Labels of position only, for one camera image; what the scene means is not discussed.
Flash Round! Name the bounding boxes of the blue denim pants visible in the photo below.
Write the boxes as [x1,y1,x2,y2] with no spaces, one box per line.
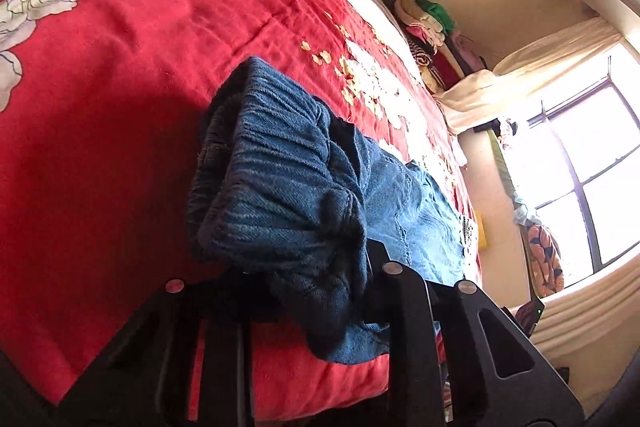
[186,57,481,365]

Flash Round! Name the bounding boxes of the red floral blanket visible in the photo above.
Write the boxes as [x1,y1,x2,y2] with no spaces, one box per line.
[0,0,482,423]

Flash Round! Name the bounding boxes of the white curtain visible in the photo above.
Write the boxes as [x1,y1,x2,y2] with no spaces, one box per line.
[434,17,627,134]
[529,257,640,359]

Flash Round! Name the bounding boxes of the green hanging cloth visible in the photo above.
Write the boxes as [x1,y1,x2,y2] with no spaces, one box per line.
[489,127,527,224]

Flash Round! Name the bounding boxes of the floral hanging cloth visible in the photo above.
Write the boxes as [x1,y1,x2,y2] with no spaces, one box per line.
[524,222,566,298]

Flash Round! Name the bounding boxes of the window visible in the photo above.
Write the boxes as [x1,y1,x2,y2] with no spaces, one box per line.
[510,47,640,295]

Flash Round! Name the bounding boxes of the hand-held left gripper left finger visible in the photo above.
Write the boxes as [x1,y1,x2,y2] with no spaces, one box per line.
[55,268,257,427]

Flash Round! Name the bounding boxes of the pile of folded clothes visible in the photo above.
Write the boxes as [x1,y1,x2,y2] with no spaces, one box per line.
[394,0,490,94]

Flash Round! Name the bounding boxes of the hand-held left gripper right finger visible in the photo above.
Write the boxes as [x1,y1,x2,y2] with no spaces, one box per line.
[364,239,587,427]

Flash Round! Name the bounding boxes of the white lower curtain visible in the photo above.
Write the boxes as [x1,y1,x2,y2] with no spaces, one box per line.
[529,257,640,359]

